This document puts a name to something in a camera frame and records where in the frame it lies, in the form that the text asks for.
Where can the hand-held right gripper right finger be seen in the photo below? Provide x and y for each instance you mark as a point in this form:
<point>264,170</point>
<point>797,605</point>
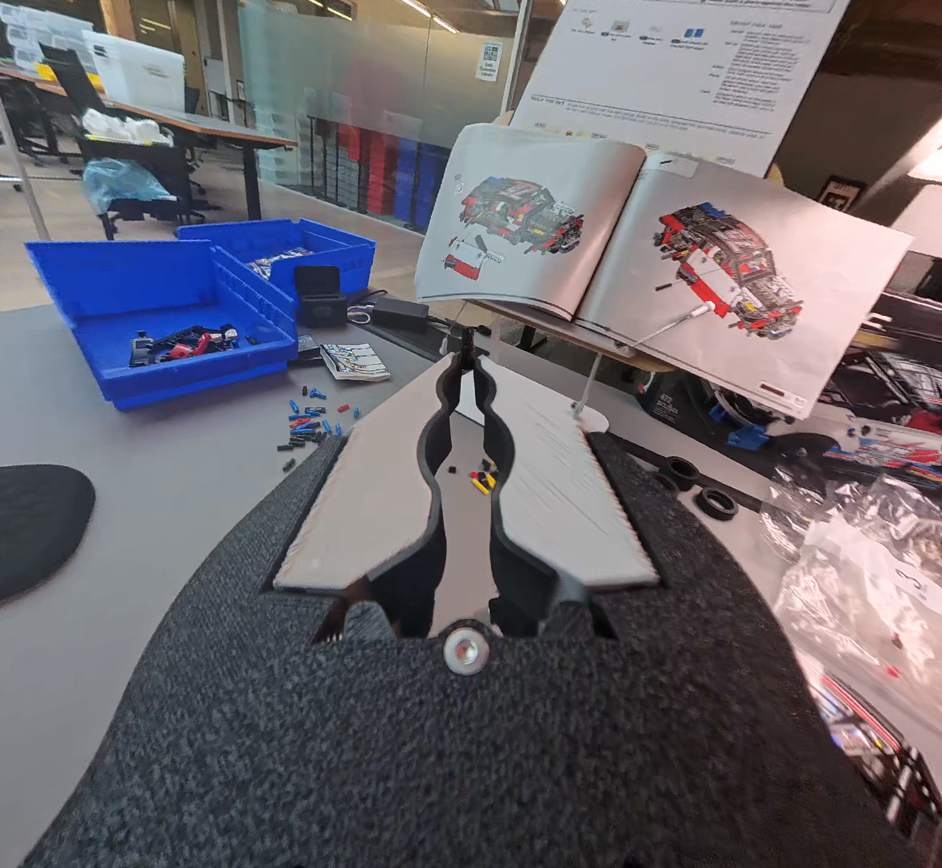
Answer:
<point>574,515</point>

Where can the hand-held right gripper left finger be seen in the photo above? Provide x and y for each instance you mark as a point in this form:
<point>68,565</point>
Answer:
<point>353,515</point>

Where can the black toy pin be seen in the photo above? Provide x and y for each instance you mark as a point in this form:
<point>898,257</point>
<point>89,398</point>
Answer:
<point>469,349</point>

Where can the wooden office desk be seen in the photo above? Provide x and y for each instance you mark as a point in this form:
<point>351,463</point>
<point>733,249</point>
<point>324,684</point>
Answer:
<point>184,121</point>

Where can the white book stand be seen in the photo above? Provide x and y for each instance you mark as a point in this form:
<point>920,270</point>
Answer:
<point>589,419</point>

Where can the pile of small toy pieces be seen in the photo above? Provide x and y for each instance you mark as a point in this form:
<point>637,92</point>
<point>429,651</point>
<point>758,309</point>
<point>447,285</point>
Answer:
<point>482,478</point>

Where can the scatter of toy pins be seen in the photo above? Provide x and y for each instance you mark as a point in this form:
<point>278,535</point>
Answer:
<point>316,419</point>

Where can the black toy tyre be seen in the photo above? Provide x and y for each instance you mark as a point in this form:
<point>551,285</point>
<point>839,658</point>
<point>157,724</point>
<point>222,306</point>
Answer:
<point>678,474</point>
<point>717,504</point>

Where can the folded sticker sheet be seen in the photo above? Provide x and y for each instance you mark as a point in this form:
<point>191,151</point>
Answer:
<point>357,362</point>

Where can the black power adapter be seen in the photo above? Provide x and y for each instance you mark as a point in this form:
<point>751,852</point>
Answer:
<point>401,313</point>

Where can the black open case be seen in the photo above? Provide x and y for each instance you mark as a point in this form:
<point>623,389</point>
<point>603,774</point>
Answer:
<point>320,298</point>

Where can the black and red toy parts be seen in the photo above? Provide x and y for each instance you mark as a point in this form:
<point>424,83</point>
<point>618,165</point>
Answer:
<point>191,346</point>

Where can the clear bag of toy pieces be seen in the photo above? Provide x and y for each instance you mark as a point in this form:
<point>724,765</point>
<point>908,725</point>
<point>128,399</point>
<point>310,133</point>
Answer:
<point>283,262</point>

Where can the open instruction book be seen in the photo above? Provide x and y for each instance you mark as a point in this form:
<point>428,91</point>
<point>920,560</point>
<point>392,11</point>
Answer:
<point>625,235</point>

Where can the clear plastic bags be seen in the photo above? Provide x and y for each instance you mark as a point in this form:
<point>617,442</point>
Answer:
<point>861,559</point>

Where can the toy set box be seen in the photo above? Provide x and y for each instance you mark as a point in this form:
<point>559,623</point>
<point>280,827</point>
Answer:
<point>883,368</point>

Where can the stack of red and blue bins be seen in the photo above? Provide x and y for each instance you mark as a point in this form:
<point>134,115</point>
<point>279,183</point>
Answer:
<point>383,169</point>

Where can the black rolling cart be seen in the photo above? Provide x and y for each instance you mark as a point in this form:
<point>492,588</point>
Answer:
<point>147,176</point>

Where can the blue plastic bag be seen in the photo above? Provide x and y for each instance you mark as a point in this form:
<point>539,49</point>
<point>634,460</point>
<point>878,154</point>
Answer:
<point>125,184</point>

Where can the white plastic bags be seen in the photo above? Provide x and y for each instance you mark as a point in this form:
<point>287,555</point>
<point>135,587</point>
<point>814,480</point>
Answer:
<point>125,125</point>

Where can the white printed instruction board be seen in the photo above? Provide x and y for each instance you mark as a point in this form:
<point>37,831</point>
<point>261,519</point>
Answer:
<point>699,37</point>

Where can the white storage boxes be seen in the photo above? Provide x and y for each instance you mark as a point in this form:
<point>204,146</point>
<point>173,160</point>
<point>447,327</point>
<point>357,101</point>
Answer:
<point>132,70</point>

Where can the black office chairs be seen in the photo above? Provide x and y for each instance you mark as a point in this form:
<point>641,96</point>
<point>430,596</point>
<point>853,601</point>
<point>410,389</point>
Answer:
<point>44,103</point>

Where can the ceiling light strip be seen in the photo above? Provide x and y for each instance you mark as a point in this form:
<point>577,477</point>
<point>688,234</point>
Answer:
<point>416,4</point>

